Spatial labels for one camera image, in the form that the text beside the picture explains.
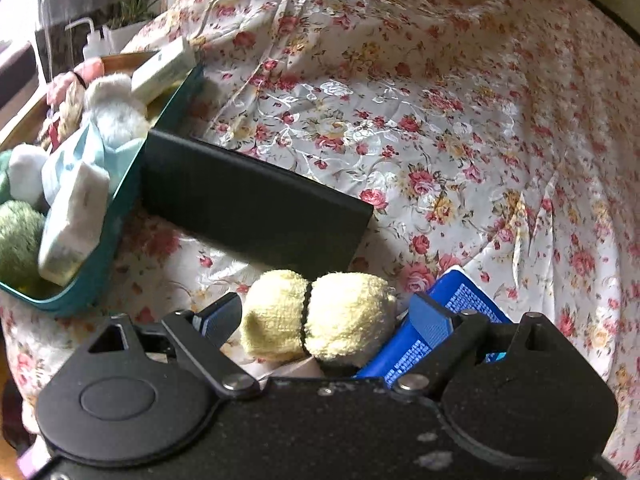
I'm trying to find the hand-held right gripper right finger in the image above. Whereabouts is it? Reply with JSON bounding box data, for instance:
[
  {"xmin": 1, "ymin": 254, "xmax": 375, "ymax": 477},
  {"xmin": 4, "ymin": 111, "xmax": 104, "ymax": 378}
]
[{"xmin": 387, "ymin": 292, "xmax": 583, "ymax": 394}]

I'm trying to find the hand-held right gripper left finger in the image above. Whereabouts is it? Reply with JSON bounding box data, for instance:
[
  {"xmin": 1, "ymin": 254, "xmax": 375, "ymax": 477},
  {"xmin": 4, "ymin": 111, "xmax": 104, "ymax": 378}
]
[{"xmin": 75, "ymin": 292, "xmax": 261, "ymax": 401}]

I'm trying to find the yellow towel roll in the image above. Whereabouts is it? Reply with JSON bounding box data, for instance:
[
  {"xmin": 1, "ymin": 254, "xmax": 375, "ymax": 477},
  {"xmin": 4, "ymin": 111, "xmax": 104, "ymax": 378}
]
[{"xmin": 240, "ymin": 270, "xmax": 399, "ymax": 364}]

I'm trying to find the teal tin tray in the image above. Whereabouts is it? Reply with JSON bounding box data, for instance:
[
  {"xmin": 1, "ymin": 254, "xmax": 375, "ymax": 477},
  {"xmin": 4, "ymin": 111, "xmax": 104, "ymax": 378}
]
[{"xmin": 0, "ymin": 50, "xmax": 206, "ymax": 319}]

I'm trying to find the white tissue packet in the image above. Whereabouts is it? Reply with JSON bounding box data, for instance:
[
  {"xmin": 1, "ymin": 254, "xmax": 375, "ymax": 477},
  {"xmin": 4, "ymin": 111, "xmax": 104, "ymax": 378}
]
[{"xmin": 39, "ymin": 162, "xmax": 112, "ymax": 286}]

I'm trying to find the white plush dog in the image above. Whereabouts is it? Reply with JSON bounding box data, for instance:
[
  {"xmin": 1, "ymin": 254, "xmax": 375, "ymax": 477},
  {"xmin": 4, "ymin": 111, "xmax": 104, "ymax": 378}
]
[{"xmin": 82, "ymin": 74, "xmax": 152, "ymax": 150}]

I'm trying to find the cream tissue packet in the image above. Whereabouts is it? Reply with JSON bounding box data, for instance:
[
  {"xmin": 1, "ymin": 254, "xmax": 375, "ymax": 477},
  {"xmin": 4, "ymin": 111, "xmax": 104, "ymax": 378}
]
[{"xmin": 131, "ymin": 39, "xmax": 197, "ymax": 106}]

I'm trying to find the blue packet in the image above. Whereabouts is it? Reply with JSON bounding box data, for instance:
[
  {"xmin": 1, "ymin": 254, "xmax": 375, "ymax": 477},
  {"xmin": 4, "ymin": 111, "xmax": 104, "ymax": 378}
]
[{"xmin": 352, "ymin": 266, "xmax": 516, "ymax": 391}]

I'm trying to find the black flat box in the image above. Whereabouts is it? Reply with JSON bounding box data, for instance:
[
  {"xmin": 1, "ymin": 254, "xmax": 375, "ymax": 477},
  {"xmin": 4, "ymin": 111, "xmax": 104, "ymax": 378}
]
[{"xmin": 141, "ymin": 129, "xmax": 375, "ymax": 277}]

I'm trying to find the floral bedspread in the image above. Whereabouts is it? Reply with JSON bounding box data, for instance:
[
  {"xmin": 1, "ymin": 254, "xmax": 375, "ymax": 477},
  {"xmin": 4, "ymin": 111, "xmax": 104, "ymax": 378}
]
[{"xmin": 0, "ymin": 0, "xmax": 640, "ymax": 480}]

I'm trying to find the green plush toy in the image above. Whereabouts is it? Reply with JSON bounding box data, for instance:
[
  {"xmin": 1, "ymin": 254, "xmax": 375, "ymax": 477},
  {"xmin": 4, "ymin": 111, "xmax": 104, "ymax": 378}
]
[{"xmin": 0, "ymin": 200, "xmax": 49, "ymax": 282}]

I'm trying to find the light blue face mask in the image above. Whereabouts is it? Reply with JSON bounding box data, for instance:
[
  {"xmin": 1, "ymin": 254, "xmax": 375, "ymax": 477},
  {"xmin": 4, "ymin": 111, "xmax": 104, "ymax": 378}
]
[{"xmin": 42, "ymin": 119, "xmax": 147, "ymax": 197}]

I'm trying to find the white plush ball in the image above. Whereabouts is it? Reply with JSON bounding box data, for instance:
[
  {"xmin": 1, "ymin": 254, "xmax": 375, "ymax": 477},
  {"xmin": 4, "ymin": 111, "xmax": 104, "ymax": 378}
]
[{"xmin": 7, "ymin": 142, "xmax": 52, "ymax": 207}]

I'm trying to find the brown checked doll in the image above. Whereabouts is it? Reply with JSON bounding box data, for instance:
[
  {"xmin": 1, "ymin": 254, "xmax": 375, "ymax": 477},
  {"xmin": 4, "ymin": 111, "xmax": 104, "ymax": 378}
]
[{"xmin": 37, "ymin": 80, "xmax": 90, "ymax": 152}]

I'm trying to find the white squeeze bottle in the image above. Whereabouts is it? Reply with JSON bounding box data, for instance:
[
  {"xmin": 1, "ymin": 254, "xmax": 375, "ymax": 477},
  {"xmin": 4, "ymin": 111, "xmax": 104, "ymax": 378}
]
[{"xmin": 65, "ymin": 17, "xmax": 122, "ymax": 62}]

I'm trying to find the potted plant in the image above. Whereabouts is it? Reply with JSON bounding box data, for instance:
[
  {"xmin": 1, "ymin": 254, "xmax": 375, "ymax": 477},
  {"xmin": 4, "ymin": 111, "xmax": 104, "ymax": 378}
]
[{"xmin": 106, "ymin": 0, "xmax": 172, "ymax": 56}]

